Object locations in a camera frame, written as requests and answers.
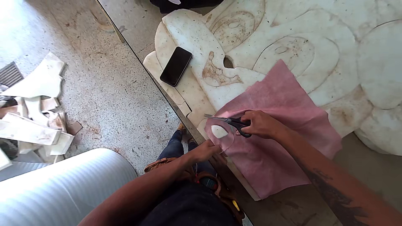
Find person's left hand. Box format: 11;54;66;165
188;139;223;164

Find person's right hand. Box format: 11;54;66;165
236;110;284;139

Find black-handled scissors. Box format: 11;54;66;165
204;114;252;138

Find pink leather sheet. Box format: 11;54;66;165
204;59;343;201

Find person's left forearm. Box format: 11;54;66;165
77;153;198;226

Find person's right forearm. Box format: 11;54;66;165
273;125;402;226

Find small white rounded piece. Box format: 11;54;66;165
211;125;228;139

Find person's legs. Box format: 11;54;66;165
157;123;217;176

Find beige narrow edge strip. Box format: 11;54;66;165
227;157;262;202

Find brown leather tool belt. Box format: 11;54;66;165
144;157;245;222

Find person's body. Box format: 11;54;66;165
138;180;239;226

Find black smartphone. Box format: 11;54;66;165
160;46;193;87

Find large carved white foam sheets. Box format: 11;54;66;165
143;0;402;156

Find black cloth item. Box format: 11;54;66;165
149;0;224;14

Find work table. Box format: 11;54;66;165
96;0;402;226

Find white foam sheet roll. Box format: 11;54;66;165
0;148;138;226

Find pile of foam offcuts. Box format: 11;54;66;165
0;52;83;171

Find grey floor drain grate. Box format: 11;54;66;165
0;62;24;88

